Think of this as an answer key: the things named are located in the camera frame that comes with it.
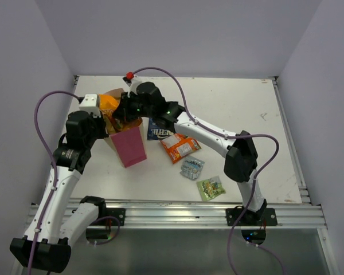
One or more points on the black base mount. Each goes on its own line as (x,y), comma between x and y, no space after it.
(111,217)
(265,216)

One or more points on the yellow gummy candy bag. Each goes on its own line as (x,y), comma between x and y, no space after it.
(108,104)

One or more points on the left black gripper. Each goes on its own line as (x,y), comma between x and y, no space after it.
(101,122)

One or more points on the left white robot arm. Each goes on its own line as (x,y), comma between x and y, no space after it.
(46,244)

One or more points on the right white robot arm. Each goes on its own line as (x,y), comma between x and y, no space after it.
(238,150)

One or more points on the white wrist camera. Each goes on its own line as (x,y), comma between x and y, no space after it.
(90,104)
(133,81)

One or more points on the aluminium rail frame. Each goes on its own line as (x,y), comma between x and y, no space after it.
(194,238)

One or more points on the large tan chips bag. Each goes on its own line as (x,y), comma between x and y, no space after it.
(112,125)

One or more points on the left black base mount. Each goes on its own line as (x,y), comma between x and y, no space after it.
(111,217)

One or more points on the small silver blue packet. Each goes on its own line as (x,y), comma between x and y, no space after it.
(191,167)

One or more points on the orange snack packet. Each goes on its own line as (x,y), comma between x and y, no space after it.
(178,146)

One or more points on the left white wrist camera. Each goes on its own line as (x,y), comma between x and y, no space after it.
(90,104)

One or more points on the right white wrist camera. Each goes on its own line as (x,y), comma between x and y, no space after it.
(133,81)

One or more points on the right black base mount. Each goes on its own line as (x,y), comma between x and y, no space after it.
(265,216)

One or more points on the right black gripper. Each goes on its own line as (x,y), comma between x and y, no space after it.
(122,111)

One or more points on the blue Kettle chips bag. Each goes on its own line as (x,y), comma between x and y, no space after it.
(154,132)

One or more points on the small green snack packet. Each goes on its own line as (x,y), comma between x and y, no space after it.
(210,188)

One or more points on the pink and cream paper bag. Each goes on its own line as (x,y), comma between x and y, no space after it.
(128,144)

